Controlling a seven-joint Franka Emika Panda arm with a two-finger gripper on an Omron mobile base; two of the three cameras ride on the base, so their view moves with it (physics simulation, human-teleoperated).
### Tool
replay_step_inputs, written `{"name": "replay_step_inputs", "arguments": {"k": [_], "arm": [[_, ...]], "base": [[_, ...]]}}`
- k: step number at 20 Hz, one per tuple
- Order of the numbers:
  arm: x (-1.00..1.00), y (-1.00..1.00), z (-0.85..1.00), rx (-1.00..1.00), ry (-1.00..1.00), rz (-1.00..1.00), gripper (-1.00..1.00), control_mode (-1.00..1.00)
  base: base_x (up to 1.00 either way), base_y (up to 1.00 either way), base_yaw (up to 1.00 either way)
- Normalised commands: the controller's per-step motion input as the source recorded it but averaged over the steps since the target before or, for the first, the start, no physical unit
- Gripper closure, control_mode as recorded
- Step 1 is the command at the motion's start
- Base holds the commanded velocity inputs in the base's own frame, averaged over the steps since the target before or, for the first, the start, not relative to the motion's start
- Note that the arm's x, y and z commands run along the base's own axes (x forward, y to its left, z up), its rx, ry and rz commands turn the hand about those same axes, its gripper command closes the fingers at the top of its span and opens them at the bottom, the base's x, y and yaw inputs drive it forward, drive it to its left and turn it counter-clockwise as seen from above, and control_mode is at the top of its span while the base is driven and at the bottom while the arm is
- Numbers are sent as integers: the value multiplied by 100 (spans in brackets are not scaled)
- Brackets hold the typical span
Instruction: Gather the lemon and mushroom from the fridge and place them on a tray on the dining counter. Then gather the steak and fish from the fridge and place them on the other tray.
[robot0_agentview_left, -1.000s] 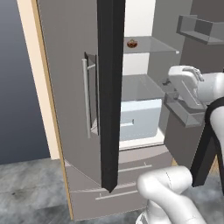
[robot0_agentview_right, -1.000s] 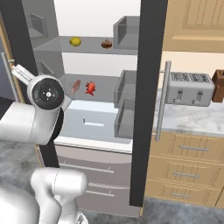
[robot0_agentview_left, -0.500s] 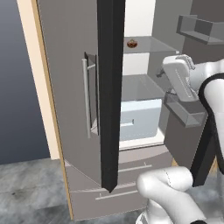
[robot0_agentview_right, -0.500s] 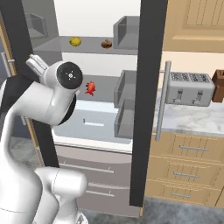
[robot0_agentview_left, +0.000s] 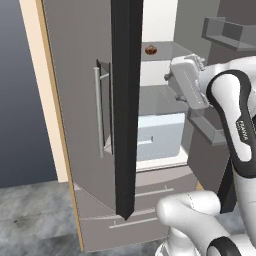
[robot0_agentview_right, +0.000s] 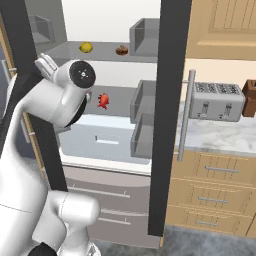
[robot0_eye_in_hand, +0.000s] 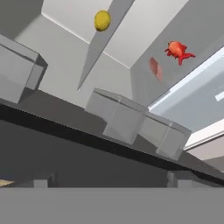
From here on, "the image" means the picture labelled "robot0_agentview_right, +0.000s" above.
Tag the grey fridge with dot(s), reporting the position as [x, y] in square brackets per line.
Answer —
[110, 23]

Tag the light wood drawer front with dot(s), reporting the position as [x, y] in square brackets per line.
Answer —
[180, 221]
[183, 196]
[186, 168]

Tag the brown knife block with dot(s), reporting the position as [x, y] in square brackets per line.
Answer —
[250, 100]

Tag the white crisper drawer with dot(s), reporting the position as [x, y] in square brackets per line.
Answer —
[106, 138]

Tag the black-edged fridge door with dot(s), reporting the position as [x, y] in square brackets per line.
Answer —
[170, 100]
[20, 33]

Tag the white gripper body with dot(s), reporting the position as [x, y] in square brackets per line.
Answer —
[46, 67]

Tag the light wood cupboard door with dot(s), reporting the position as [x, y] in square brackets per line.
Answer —
[223, 26]

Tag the small grey door bin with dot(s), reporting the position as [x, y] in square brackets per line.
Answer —
[41, 30]

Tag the black-edged left fridge door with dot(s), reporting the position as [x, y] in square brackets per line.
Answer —
[20, 33]

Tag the black-edged right fridge door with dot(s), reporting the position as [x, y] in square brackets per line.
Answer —
[170, 100]

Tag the grey freezer drawer front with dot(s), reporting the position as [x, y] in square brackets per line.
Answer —
[126, 230]
[113, 186]

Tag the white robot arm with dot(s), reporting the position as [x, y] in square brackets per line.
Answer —
[43, 103]

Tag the silver four-slot toaster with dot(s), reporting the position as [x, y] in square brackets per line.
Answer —
[216, 103]

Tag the yellow lemon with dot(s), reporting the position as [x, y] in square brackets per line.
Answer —
[86, 47]

